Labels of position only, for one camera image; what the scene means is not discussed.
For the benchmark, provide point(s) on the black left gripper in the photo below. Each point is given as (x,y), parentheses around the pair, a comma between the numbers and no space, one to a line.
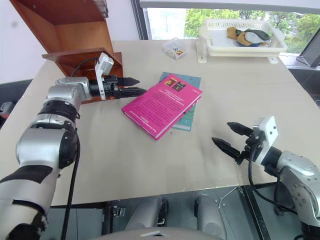
(110,86)

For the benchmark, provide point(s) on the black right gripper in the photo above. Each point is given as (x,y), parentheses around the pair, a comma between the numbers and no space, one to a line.
(251,147)

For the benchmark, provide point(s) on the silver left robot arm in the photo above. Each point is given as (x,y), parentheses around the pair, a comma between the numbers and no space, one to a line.
(40,147)

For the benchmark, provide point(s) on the magenta book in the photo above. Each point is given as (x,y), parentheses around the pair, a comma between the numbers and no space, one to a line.
(162,105)

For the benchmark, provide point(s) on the teal book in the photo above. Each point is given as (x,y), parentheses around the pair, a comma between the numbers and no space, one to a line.
(190,110)

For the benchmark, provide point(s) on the wooden bookshelf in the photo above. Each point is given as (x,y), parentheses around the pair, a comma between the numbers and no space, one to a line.
(75,42)

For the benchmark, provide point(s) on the small clear plastic box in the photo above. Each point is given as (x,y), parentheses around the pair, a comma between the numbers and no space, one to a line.
(175,48)

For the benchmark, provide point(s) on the white basket stand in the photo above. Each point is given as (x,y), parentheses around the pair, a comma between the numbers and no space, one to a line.
(202,53)

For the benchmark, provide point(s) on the grey right robot leg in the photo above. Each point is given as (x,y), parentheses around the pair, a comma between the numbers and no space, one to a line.
(208,213)

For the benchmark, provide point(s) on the grey robot leg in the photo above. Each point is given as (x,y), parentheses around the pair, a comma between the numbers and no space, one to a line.
(208,213)
(147,212)

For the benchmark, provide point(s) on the white plastic basket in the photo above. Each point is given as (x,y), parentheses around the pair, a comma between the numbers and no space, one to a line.
(242,37)

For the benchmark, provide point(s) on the yellow and green cloth items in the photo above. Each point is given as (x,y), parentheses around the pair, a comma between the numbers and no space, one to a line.
(246,37)

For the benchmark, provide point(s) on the dark tablet on stand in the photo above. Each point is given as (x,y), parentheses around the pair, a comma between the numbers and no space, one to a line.
(308,53)

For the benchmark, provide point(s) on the grey left robot leg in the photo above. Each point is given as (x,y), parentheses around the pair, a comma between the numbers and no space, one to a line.
(147,212)

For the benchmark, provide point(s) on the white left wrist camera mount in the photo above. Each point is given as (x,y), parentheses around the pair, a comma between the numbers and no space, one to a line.
(103,71)

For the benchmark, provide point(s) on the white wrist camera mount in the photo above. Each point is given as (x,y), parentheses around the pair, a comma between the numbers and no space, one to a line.
(103,71)
(268,138)

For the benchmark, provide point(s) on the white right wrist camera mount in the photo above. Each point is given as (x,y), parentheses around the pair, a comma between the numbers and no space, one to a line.
(268,138)

